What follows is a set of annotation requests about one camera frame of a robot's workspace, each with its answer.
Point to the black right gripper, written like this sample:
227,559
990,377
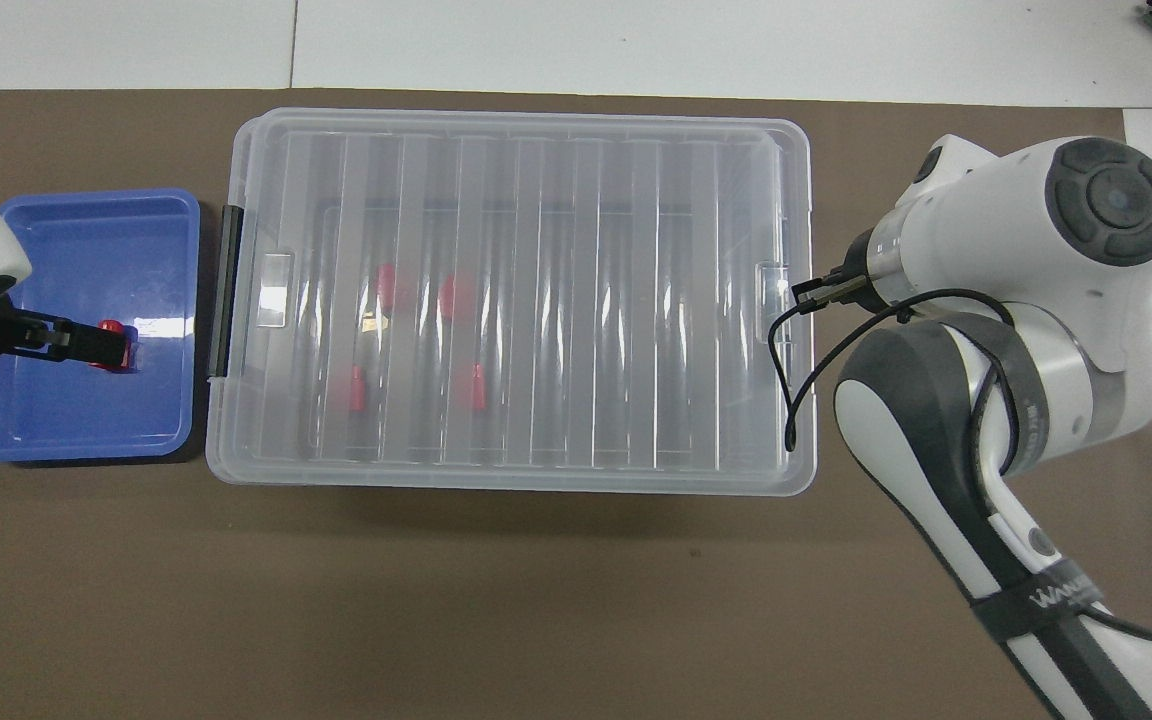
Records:
861,265

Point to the red plastic block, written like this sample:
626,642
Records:
357,390
387,290
453,298
476,388
112,326

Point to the clear ribbed plastic lid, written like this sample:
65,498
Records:
536,170

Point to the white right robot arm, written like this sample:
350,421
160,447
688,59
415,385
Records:
1036,250

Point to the blue plastic tray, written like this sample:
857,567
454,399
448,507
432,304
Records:
86,420

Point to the clear plastic storage box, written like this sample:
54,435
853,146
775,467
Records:
636,330

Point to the brown table mat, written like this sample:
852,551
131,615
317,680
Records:
536,600

